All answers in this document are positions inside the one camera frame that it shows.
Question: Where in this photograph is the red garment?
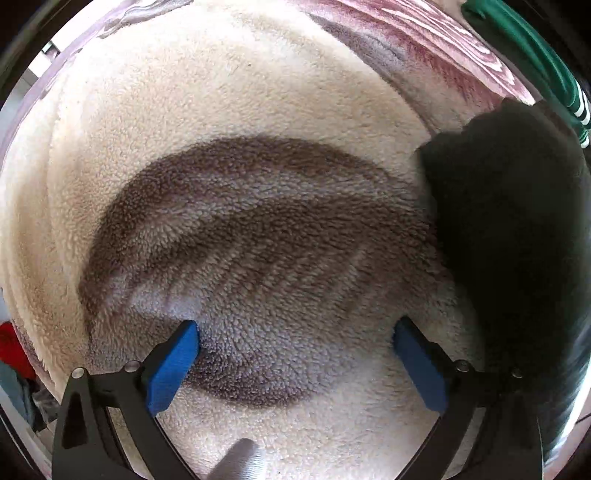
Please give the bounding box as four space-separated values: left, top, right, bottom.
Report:
0 321 36 380

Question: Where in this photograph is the black leather jacket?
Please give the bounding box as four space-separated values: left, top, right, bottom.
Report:
418 99 590 455

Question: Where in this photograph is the floral fleece blanket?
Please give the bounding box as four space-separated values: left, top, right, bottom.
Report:
1 1 530 479

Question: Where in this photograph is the green striped garment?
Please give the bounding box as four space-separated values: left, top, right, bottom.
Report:
461 1 590 149

